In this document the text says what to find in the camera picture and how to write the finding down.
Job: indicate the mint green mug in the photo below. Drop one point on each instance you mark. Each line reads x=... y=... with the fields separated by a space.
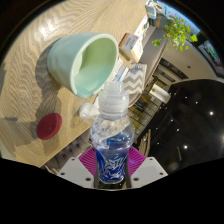
x=66 y=60

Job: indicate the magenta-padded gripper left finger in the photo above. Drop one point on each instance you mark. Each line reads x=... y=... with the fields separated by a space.
x=75 y=170

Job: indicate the green potted plant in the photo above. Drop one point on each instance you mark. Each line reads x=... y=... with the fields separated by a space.
x=178 y=33

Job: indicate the clear blue-labelled drink bottle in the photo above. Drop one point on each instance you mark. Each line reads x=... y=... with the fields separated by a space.
x=111 y=133

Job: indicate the grey curved sofa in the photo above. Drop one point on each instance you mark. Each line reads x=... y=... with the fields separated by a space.
x=151 y=56

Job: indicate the flat round red coaster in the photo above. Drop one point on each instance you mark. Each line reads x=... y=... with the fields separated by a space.
x=49 y=126

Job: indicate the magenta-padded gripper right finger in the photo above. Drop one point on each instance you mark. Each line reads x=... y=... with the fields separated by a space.
x=148 y=170

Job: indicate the colourful window poster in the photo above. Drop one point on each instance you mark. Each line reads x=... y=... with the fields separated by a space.
x=211 y=55

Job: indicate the white tissue box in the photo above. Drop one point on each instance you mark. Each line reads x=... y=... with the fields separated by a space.
x=131 y=45

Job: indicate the grey white chevron cushion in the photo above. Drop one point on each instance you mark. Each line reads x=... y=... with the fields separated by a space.
x=134 y=79

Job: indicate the clear plastic cup with straw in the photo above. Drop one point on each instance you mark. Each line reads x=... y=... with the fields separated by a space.
x=86 y=113

